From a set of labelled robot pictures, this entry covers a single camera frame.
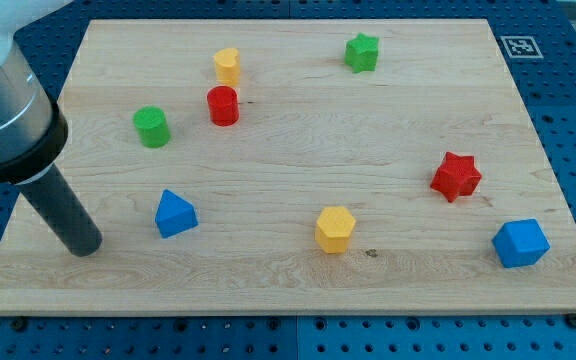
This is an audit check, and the green star block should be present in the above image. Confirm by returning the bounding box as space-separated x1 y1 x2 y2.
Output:
344 33 379 73

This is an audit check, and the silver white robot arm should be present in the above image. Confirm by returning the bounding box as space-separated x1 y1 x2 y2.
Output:
0 0 68 184

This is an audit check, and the yellow hexagon block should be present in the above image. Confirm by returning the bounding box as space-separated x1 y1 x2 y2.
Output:
314 206 356 254

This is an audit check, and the black white fiducial marker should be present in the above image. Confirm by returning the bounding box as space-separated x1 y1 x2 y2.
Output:
500 35 543 59

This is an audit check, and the wooden board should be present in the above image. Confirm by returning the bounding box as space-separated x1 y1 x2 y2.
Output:
0 19 576 317

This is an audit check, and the green cylinder block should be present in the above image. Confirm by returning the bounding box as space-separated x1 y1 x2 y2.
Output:
132 106 171 148

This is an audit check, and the red star block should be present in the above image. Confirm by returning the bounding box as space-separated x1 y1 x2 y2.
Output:
430 152 482 203

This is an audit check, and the blue triangle block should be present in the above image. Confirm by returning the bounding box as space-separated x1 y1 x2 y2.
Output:
155 189 198 238

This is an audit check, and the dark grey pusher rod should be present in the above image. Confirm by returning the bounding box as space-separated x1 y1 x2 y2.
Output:
16 165 103 257

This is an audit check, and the red cylinder block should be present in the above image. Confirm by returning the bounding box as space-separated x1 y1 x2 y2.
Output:
206 85 239 127

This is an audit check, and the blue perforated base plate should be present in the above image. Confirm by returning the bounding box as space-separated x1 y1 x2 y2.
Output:
0 0 576 359

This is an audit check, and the blue cube block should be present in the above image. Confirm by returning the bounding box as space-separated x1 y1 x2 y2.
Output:
492 219 551 268

